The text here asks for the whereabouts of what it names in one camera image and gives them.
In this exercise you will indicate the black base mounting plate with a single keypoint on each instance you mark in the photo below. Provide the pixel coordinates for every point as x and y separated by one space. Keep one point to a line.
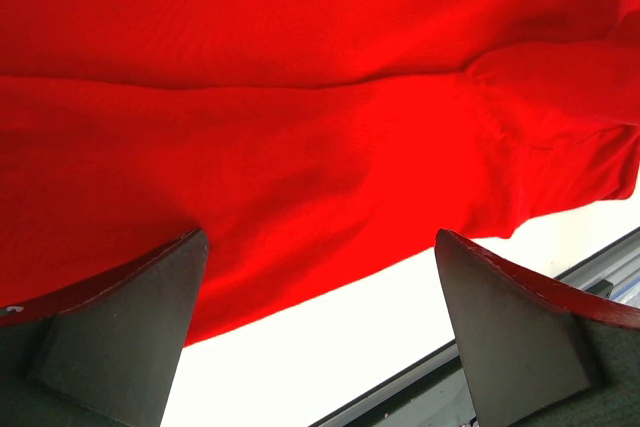
433 391

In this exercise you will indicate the red t shirt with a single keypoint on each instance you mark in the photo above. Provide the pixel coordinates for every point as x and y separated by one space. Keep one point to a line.
315 142

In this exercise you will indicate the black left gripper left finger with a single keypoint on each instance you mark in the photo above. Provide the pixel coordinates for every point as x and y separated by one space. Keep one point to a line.
103 351

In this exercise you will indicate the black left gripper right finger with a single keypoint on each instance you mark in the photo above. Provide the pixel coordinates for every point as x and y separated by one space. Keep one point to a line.
536 351

